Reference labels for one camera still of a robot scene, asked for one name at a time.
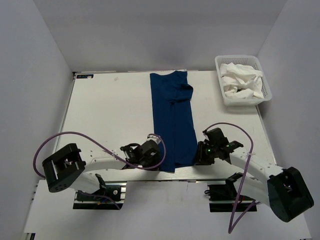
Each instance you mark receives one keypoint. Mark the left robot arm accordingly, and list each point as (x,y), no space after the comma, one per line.
(69,167)

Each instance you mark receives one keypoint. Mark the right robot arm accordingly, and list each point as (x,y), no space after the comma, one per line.
(282,189)

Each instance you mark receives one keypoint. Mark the white t shirt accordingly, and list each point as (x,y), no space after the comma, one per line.
(241,81)

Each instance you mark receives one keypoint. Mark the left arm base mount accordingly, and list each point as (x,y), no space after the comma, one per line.
(110,198)

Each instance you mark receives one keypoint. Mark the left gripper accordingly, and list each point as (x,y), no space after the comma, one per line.
(156,161)

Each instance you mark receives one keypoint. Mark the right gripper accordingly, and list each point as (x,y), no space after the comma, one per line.
(201,147)

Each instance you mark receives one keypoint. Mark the white plastic basket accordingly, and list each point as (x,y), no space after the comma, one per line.
(244,60)

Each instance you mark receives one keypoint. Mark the blue t shirt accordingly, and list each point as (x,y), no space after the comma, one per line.
(173,120)

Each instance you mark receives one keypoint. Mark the blue table label sticker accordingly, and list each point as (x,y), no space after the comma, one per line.
(84,76)

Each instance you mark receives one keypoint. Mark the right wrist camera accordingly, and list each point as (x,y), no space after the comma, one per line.
(216,137)

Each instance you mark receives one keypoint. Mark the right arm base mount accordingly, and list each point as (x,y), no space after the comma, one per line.
(222,199)

